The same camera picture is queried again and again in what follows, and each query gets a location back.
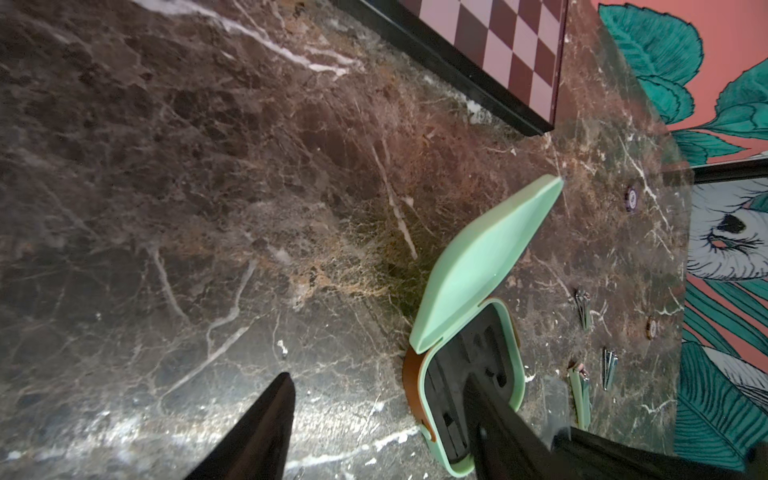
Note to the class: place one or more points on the maroon checkered chess board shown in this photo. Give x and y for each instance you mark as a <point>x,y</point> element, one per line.
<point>505,55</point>

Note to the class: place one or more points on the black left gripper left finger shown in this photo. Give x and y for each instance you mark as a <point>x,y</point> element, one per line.
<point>257,446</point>

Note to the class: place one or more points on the green nail clipper case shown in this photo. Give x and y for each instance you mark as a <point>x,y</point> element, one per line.
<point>460,328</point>

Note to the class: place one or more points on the black right frame post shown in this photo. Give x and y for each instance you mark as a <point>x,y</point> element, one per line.
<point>731,171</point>

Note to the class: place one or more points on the silver nail tool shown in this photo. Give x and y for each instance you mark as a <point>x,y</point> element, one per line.
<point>582,301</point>

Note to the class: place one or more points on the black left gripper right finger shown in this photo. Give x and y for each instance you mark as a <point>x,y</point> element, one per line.
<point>501,443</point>

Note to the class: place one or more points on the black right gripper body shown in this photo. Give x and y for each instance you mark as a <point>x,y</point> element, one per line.
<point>594,457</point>

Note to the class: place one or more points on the small silver nail clipper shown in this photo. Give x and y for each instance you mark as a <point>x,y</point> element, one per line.
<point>609,364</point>

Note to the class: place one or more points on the purple poker chip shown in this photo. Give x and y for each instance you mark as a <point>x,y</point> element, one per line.
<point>631,199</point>

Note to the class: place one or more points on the orange black poker chip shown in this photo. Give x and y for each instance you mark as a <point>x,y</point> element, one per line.
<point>651,328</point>

